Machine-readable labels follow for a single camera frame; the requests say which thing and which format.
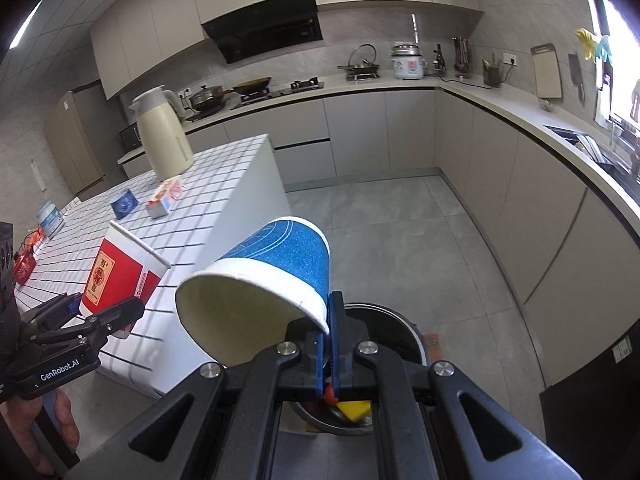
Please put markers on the red paper cup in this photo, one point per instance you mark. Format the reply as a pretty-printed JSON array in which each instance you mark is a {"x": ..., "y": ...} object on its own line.
[{"x": 115, "y": 275}]

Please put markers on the white and blue jar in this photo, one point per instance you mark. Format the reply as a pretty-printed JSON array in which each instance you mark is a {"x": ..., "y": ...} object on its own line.
[{"x": 50, "y": 220}]

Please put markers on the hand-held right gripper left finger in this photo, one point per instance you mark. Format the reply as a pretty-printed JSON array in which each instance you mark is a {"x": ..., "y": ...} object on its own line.
[{"x": 321, "y": 370}]

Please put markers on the white wall panel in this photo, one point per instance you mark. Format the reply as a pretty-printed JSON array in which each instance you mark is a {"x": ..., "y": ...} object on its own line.
[{"x": 39, "y": 176}]

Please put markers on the dark glass bottle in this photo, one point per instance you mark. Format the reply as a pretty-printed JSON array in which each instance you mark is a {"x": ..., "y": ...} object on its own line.
[{"x": 439, "y": 62}]

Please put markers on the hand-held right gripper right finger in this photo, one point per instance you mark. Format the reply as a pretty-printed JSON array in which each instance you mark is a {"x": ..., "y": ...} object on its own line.
[{"x": 335, "y": 355}]

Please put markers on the kitchen cleaver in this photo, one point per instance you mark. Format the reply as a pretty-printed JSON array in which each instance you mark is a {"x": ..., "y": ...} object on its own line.
[{"x": 577, "y": 77}]

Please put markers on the black pot with lid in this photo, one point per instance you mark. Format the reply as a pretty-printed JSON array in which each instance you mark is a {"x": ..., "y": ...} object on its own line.
[{"x": 207, "y": 97}]

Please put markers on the red and white food box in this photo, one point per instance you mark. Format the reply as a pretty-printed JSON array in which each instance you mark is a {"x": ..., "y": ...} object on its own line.
[{"x": 165, "y": 197}]

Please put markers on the black microwave oven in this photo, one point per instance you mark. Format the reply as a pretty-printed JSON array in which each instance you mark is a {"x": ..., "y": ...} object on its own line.
[{"x": 130, "y": 137}]

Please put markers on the black trash bin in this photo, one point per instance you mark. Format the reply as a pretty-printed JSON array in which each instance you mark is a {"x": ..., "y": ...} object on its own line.
[{"x": 400, "y": 330}]

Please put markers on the metal faucet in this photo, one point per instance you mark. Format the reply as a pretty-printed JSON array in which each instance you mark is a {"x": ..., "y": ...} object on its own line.
[{"x": 616, "y": 130}]

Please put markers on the white rice cooker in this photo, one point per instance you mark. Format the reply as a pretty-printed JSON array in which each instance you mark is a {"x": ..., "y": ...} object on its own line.
[{"x": 407, "y": 62}]

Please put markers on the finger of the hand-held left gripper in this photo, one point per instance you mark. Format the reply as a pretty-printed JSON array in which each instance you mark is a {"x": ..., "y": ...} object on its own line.
[
  {"x": 55, "y": 310},
  {"x": 115, "y": 315}
]

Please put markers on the black wok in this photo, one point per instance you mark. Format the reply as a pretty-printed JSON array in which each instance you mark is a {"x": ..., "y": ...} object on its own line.
[{"x": 252, "y": 85}]

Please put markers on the grey cutting board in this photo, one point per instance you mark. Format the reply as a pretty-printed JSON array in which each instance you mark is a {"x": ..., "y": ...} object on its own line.
[{"x": 546, "y": 72}]

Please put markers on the black range hood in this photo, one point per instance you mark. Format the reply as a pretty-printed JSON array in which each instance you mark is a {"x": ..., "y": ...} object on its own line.
[{"x": 265, "y": 30}]

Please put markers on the black appliance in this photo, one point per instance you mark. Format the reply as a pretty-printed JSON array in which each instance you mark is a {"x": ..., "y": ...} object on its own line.
[{"x": 595, "y": 410}]

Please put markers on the beige thermos jug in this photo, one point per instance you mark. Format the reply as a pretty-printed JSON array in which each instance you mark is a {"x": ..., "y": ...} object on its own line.
[{"x": 162, "y": 135}]

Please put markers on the yellow and blue gloves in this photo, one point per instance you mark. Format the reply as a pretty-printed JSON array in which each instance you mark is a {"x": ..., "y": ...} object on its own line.
[{"x": 590, "y": 42}]

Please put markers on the short blue paper cup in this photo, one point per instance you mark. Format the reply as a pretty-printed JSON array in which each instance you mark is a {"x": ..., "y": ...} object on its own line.
[{"x": 124, "y": 202}]

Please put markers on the dark chopstick holder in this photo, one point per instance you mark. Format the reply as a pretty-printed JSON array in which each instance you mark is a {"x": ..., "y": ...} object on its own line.
[{"x": 491, "y": 74}]

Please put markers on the kitchen sink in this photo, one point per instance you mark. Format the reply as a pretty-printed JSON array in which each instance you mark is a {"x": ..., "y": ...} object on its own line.
[{"x": 590, "y": 147}]

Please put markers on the pan with lid stand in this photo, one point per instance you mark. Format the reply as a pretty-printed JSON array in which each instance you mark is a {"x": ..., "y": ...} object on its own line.
[{"x": 359, "y": 65}]

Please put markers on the beige refrigerator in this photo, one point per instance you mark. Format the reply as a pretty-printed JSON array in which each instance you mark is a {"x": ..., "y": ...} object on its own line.
[{"x": 75, "y": 140}]

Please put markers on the metal utensil holder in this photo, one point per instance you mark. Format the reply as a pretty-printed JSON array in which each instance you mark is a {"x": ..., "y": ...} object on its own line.
[{"x": 461, "y": 60}]

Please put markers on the white wall outlet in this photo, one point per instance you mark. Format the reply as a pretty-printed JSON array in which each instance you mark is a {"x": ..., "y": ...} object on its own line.
[
  {"x": 184, "y": 92},
  {"x": 510, "y": 59}
]

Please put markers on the gas stove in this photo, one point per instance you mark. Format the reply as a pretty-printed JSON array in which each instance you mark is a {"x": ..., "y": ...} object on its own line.
[{"x": 300, "y": 87}]

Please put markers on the person's left hand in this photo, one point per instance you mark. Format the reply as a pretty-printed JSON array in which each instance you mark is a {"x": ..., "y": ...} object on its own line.
[{"x": 20, "y": 435}]

